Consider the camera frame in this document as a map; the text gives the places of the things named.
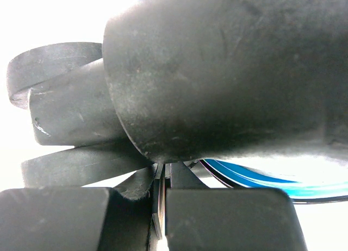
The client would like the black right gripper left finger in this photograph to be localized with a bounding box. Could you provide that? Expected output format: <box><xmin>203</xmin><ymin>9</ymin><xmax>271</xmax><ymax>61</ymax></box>
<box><xmin>1</xmin><ymin>165</ymin><xmax>158</xmax><ymax>250</ymax></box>

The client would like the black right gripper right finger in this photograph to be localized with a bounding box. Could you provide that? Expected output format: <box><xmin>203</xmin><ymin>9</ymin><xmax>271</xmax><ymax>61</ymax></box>
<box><xmin>165</xmin><ymin>162</ymin><xmax>307</xmax><ymax>250</ymax></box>

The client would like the blue kids suitcase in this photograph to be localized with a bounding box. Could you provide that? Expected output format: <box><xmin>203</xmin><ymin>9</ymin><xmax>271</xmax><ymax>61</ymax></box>
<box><xmin>7</xmin><ymin>0</ymin><xmax>347</xmax><ymax>203</ymax></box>

